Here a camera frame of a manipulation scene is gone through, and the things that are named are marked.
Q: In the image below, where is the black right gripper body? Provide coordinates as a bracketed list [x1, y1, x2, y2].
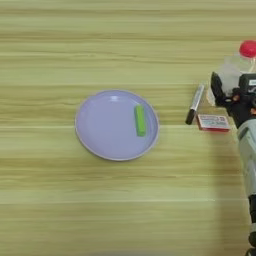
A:
[226, 94, 256, 129]

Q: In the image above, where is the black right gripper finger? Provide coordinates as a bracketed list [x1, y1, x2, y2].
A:
[210, 71, 234, 108]

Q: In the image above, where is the silver marker black cap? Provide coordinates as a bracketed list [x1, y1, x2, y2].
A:
[185, 83, 205, 126]

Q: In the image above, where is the clear bottle red cap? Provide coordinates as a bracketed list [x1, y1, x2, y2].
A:
[206, 39, 256, 106]

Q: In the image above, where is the small red white card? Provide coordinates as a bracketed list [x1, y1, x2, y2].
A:
[196, 114, 231, 133]

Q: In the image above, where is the green rectangular block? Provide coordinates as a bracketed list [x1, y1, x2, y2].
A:
[133, 104, 148, 138]

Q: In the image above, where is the round purple plate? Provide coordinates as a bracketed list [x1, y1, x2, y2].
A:
[74, 89, 160, 162]

